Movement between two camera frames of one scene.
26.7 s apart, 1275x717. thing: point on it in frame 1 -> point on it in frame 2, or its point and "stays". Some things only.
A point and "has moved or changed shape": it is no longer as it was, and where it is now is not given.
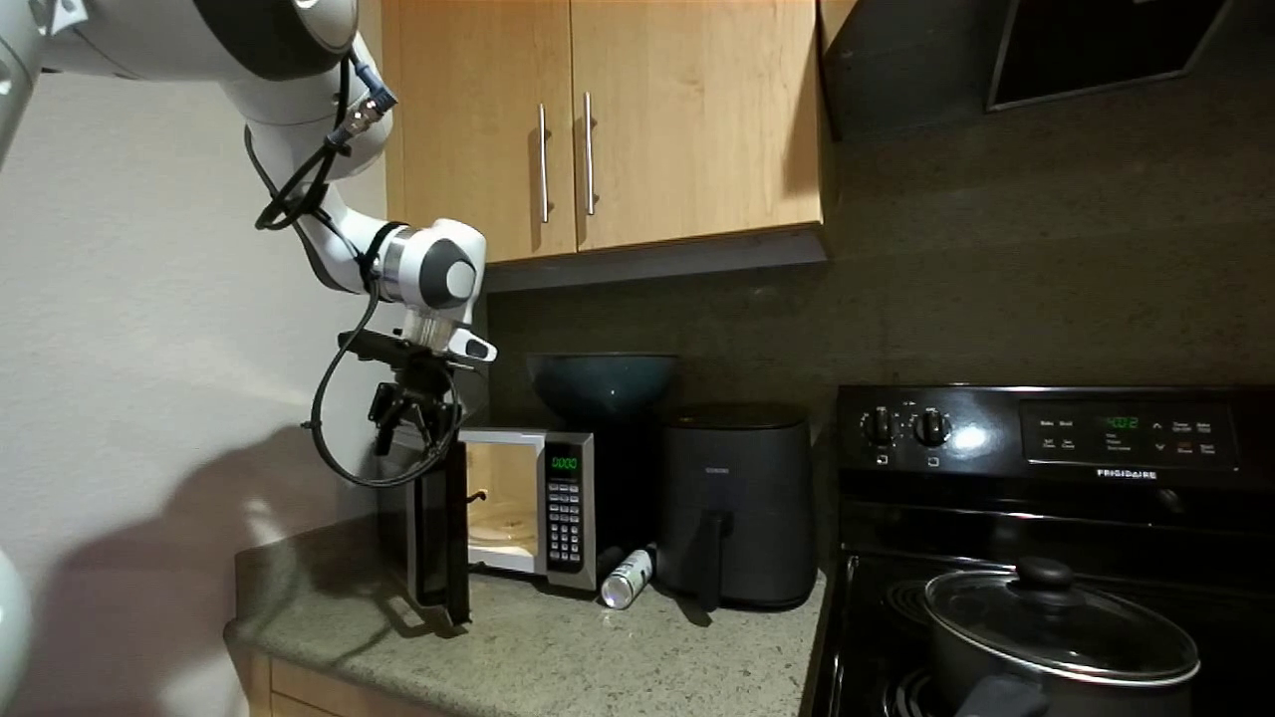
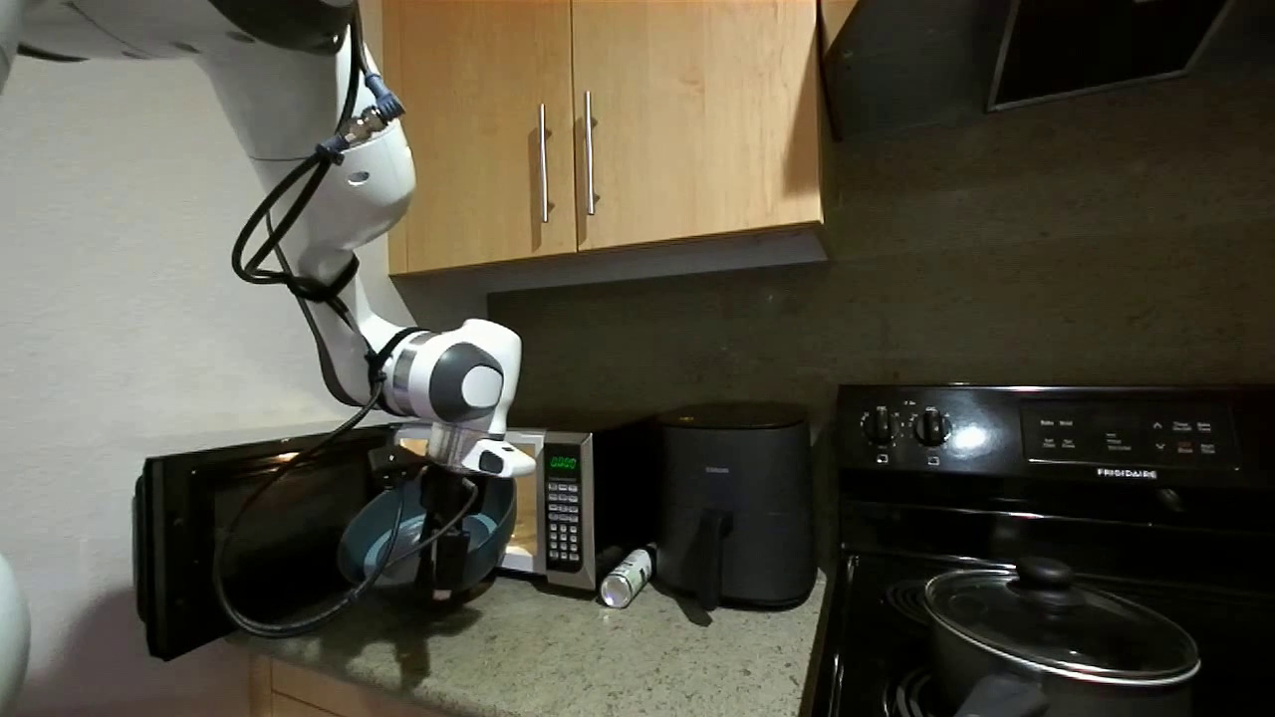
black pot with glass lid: [1045, 643] stays
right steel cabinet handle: [587, 150] stays
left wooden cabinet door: [483, 122] stays
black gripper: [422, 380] -> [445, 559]
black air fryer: [737, 509] stays
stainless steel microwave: [505, 498] has moved or changed shape
